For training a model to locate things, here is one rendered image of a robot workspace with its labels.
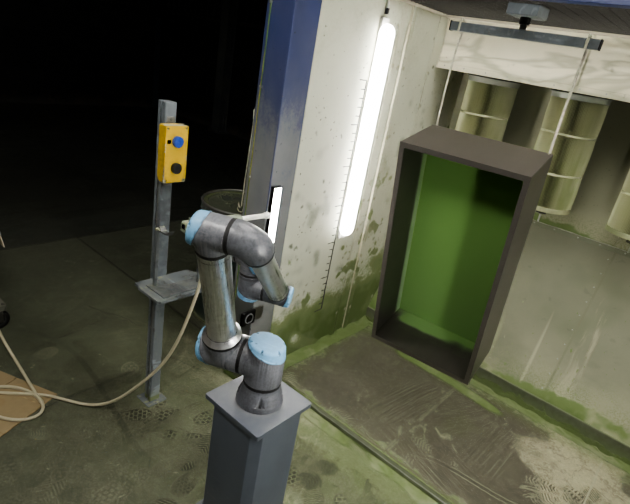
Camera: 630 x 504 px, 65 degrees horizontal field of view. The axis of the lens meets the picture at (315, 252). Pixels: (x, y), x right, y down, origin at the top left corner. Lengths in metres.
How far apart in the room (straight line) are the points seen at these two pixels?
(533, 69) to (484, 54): 0.33
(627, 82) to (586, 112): 0.26
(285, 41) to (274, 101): 0.28
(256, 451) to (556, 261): 2.50
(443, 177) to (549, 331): 1.41
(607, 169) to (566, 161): 0.40
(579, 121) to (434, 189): 1.03
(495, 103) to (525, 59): 0.33
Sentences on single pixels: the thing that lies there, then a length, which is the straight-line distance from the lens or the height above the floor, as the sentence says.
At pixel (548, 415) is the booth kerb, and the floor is 0.09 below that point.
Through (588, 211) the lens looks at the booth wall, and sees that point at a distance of 3.77.
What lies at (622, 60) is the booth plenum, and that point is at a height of 2.18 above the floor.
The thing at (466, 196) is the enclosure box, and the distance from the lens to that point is 2.71.
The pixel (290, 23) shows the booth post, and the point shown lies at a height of 2.04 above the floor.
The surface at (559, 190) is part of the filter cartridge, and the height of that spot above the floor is 1.41.
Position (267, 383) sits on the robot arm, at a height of 0.77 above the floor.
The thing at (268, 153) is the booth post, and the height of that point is 1.44.
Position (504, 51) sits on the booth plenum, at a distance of 3.47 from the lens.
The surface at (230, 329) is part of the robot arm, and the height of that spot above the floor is 0.97.
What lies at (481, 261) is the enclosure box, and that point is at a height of 1.06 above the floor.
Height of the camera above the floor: 1.97
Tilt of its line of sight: 22 degrees down
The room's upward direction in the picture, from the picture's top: 10 degrees clockwise
